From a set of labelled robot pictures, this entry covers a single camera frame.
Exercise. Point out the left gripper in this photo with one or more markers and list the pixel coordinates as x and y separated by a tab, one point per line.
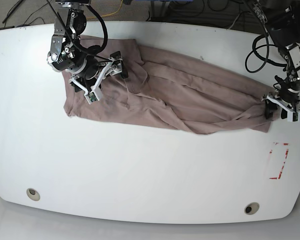
290	109

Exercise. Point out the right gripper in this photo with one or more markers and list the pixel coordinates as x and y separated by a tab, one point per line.
89	76

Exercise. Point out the mauve t-shirt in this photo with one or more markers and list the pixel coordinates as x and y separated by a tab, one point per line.
169	90

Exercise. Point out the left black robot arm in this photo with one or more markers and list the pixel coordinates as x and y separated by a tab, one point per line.
280	22

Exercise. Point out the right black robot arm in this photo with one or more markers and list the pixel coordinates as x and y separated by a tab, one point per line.
70	22

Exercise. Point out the red tape rectangle marking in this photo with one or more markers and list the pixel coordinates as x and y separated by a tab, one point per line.
277	159

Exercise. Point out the right table grommet hole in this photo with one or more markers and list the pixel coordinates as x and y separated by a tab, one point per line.
251	208

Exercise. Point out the table grommet hole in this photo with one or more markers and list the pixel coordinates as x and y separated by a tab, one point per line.
251	208
33	194

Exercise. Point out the left table grommet hole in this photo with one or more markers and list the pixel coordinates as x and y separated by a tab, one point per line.
33	194

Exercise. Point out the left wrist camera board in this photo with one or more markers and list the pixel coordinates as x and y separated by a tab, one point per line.
293	116

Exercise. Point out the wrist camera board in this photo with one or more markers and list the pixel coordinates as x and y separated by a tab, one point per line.
293	116
91	97

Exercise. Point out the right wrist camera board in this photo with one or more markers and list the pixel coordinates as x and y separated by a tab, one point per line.
91	97

